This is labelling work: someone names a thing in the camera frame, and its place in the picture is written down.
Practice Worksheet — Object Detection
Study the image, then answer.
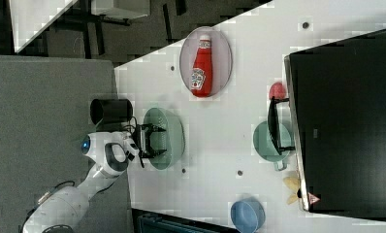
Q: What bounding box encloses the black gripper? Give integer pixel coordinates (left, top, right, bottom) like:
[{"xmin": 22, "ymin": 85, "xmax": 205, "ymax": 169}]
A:
[{"xmin": 133, "ymin": 124, "xmax": 166, "ymax": 158}]

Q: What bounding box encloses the blue cup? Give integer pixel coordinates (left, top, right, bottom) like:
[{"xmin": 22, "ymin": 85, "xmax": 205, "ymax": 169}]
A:
[{"xmin": 231, "ymin": 197, "xmax": 266, "ymax": 233}]

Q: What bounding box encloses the green plastic strainer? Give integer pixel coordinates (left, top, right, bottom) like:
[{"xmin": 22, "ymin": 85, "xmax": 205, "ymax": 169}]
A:
[{"xmin": 143, "ymin": 108, "xmax": 185, "ymax": 170}]

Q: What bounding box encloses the black toaster oven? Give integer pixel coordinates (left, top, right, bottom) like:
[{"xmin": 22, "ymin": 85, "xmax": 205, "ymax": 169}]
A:
[{"xmin": 268, "ymin": 29, "xmax": 386, "ymax": 221}]

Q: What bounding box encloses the peeled toy banana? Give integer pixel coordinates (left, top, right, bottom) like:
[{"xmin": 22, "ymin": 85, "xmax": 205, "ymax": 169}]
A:
[{"xmin": 283, "ymin": 177, "xmax": 300, "ymax": 205}]

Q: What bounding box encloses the pink toy strawberry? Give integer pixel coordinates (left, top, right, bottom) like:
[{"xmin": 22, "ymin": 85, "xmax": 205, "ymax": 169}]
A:
[{"xmin": 269, "ymin": 82, "xmax": 287, "ymax": 99}]

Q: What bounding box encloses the green mug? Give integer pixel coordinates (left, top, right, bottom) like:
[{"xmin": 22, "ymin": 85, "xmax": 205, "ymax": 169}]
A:
[{"xmin": 253, "ymin": 121, "xmax": 293, "ymax": 172}]

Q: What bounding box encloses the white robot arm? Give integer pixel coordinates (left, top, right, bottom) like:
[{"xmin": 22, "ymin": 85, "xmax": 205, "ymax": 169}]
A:
[{"xmin": 20, "ymin": 123, "xmax": 166, "ymax": 233}]

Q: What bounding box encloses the black cylinder holder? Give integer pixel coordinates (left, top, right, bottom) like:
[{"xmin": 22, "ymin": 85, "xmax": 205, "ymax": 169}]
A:
[{"xmin": 90, "ymin": 99, "xmax": 133, "ymax": 124}]

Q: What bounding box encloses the grey round plate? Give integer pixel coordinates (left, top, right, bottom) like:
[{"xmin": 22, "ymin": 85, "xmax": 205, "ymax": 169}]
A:
[{"xmin": 179, "ymin": 26, "xmax": 232, "ymax": 98}]

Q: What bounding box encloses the red ketchup bottle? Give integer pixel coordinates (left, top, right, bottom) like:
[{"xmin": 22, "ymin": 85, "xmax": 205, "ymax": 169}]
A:
[{"xmin": 191, "ymin": 34, "xmax": 212, "ymax": 97}]

